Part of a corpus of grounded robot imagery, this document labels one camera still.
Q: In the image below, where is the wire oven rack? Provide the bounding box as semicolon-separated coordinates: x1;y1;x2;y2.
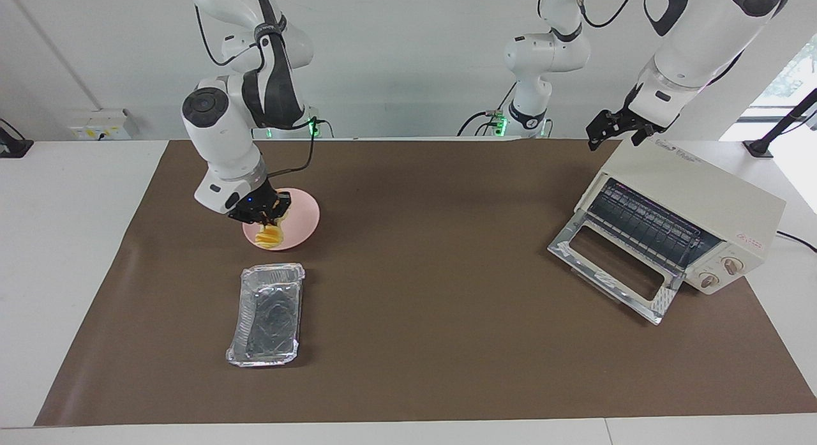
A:
587;180;709;267

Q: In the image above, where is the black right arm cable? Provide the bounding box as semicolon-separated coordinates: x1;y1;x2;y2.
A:
193;3;318;179

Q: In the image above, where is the aluminium foil tray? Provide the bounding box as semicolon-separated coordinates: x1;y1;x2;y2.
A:
225;263;306;368

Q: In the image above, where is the yellow sliced bread loaf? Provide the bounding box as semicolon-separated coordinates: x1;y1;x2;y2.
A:
255;210;289;250

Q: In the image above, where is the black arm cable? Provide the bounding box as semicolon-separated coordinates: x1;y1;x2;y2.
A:
538;0;639;29
193;3;318;179

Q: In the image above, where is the black oven power cable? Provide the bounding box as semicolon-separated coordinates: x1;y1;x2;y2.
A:
776;231;817;254

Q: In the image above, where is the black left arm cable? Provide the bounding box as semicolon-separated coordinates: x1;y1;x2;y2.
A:
538;0;639;29

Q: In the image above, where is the cream toaster oven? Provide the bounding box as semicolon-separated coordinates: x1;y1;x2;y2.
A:
548;137;787;326

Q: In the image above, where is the white wall socket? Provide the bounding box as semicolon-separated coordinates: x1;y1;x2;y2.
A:
69;109;133;140

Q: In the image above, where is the brown table mat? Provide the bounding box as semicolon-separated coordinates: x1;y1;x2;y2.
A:
35;139;817;426

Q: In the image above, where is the black clamp stand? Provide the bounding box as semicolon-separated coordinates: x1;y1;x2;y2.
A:
744;87;817;158

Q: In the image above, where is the black stand foot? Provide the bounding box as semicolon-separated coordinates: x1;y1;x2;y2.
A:
0;118;34;158

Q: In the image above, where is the pink round plate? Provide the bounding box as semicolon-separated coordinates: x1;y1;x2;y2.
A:
243;188;320;252

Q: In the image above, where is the black base cable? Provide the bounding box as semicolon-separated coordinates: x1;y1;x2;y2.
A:
456;81;516;138

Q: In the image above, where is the glass oven door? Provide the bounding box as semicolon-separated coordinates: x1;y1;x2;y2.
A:
548;212;685;326

